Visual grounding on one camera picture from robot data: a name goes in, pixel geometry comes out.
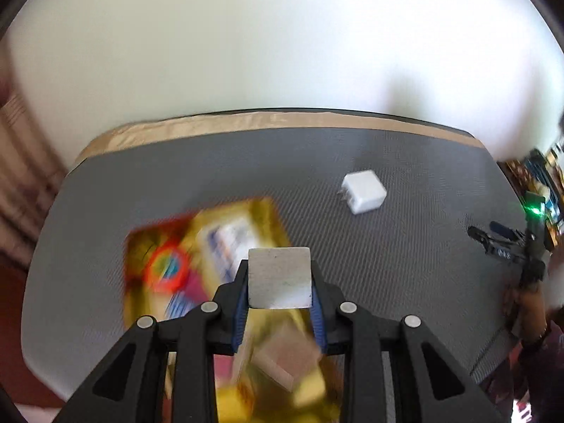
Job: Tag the beige cardboard box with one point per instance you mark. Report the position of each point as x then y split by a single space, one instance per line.
286 357

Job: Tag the grey mesh mat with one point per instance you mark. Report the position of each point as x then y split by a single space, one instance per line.
396 246

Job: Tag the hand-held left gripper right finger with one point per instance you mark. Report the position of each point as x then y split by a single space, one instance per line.
318 317

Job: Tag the gold and red snack packet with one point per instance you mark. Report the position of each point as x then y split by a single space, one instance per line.
260 229

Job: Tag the person's right forearm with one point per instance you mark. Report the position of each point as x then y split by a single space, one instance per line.
531 313

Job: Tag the cluttered background shelf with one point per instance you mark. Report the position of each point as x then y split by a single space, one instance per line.
546 172

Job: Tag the grey speckled cube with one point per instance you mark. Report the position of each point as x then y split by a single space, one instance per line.
280 277

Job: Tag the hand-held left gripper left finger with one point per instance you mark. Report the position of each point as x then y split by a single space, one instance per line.
240 313

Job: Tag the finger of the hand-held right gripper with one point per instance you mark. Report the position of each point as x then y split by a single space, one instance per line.
493 244
506 230

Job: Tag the white charger plug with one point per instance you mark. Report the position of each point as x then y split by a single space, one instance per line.
365 193

